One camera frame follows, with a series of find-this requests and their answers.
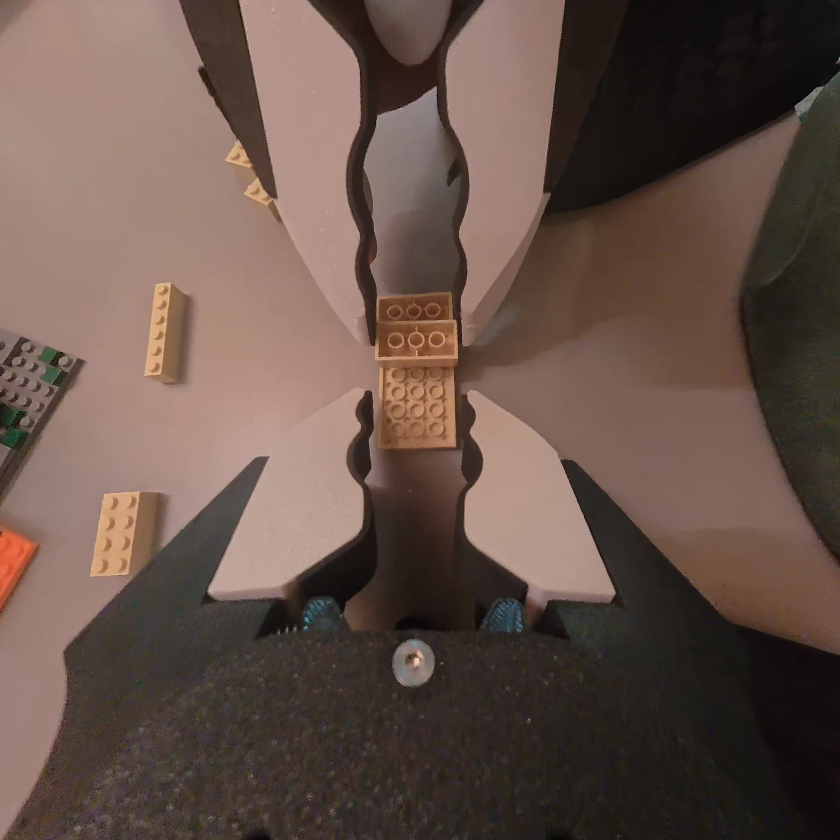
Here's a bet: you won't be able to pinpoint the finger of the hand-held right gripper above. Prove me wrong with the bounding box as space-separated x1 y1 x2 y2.
436 0 568 347
238 0 379 347

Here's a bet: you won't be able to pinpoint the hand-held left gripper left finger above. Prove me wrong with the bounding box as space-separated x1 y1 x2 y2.
206 388 378 616

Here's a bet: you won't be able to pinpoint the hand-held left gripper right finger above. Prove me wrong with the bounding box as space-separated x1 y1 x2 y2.
456 390 618 616

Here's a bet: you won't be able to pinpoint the large tan brick plate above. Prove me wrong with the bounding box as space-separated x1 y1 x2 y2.
376 363 459 451

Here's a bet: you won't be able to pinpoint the tan two-by-four brick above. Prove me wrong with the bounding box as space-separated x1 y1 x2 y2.
90 491 161 578
377 291 455 325
374 319 459 366

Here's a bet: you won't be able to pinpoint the long narrow tan brick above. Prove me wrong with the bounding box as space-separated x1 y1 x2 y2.
144 282 186 385

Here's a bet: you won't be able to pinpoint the grey desk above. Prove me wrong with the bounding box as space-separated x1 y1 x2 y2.
0 0 840 815

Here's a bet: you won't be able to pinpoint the black quilted seat cushion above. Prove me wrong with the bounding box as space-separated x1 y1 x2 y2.
548 0 840 214

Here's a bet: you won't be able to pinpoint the grey green brick-built model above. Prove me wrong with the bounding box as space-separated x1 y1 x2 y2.
0 327 85 611

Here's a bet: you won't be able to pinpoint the person's dark green hoodie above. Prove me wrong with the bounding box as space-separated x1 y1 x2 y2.
740 85 840 559

